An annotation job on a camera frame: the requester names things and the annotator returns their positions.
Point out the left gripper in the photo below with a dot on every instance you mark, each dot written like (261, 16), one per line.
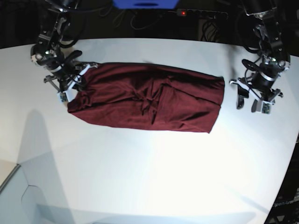
(244, 90)

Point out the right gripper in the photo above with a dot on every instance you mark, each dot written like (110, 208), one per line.
(69, 76)

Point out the dark red t-shirt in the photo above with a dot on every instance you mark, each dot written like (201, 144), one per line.
(149, 97)

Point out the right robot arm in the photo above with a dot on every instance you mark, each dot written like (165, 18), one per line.
(47, 52)

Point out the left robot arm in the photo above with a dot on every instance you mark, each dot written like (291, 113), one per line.
(272, 55)

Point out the blue box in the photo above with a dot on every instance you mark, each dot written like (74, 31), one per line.
(145, 4)

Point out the black power strip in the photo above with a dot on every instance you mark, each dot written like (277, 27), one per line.
(203, 14)

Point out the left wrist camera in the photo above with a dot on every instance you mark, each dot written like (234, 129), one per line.
(263, 107)

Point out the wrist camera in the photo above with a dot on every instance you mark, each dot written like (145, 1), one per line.
(263, 107)
(65, 96)

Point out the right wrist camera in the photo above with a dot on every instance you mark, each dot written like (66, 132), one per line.
(65, 96)

